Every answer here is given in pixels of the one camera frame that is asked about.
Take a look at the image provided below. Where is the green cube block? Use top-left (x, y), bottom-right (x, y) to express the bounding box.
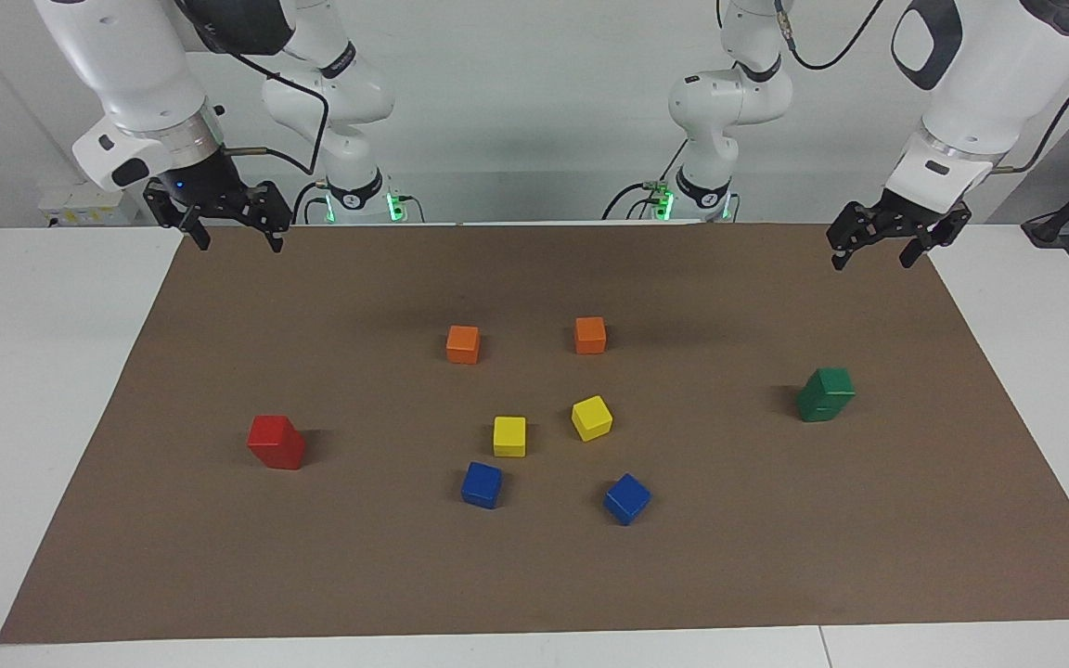
top-left (796, 394), bottom-right (846, 423)
top-left (804, 367), bottom-right (856, 403)

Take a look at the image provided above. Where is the red cube block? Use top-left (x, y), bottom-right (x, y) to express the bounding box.
top-left (248, 415), bottom-right (305, 451)
top-left (251, 443), bottom-right (307, 470)

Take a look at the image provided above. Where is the yellow cube block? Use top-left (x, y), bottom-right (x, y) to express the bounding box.
top-left (493, 416), bottom-right (528, 458)
top-left (571, 394), bottom-right (613, 443)

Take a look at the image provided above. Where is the blue cube block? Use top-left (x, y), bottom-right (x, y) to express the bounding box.
top-left (460, 461), bottom-right (504, 510)
top-left (603, 473), bottom-right (653, 527)

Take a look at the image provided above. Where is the brown table mat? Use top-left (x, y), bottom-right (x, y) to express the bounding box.
top-left (0, 223), bottom-right (1069, 645)

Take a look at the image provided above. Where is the black base cable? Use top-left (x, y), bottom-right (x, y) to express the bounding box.
top-left (291, 181), bottom-right (331, 225)
top-left (601, 139), bottom-right (689, 222)

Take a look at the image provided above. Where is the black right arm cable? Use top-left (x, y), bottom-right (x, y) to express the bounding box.
top-left (177, 0), bottom-right (331, 177)

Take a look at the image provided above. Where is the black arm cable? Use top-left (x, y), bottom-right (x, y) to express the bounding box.
top-left (771, 0), bottom-right (1069, 177)
top-left (177, 0), bottom-right (331, 177)

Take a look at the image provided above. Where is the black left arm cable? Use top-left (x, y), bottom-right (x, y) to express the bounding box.
top-left (771, 0), bottom-right (1069, 177)

